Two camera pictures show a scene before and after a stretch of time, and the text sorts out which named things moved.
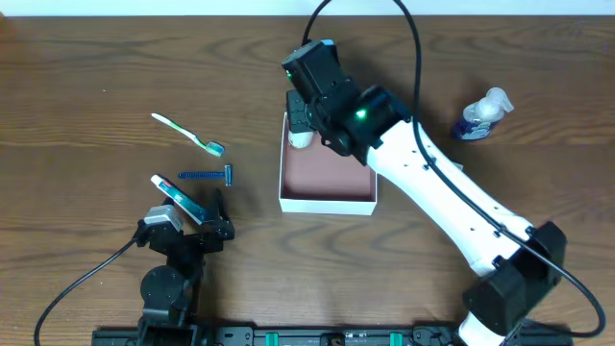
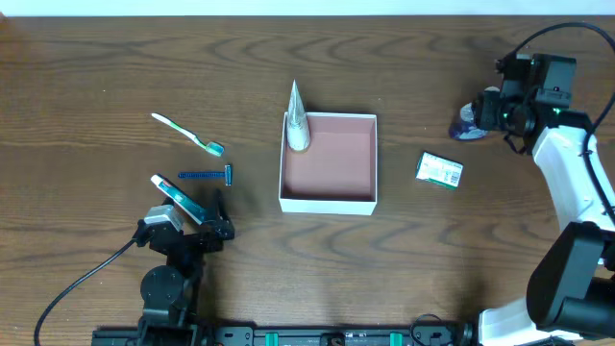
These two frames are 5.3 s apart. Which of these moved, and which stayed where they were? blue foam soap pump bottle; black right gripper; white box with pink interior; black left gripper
Moved: black right gripper
Stayed: black left gripper; white box with pink interior; blue foam soap pump bottle
